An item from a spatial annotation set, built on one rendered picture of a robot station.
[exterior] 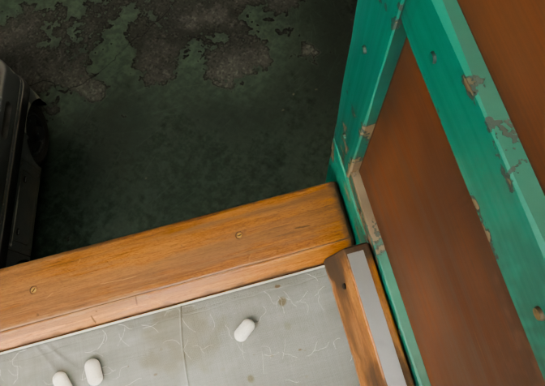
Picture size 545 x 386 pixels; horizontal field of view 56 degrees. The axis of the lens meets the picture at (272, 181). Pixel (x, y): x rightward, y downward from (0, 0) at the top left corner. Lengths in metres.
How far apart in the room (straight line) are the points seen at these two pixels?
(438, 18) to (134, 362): 0.65
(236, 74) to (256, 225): 1.04
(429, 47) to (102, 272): 0.61
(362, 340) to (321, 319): 0.12
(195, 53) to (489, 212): 1.58
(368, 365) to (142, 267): 0.35
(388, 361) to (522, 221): 0.41
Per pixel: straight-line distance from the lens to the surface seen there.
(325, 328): 0.79
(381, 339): 0.67
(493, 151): 0.30
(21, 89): 1.64
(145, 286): 0.80
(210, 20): 1.89
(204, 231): 0.79
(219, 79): 1.76
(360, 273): 0.68
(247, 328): 0.77
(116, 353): 0.83
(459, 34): 0.32
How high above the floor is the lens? 1.53
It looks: 72 degrees down
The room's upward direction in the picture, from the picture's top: 8 degrees counter-clockwise
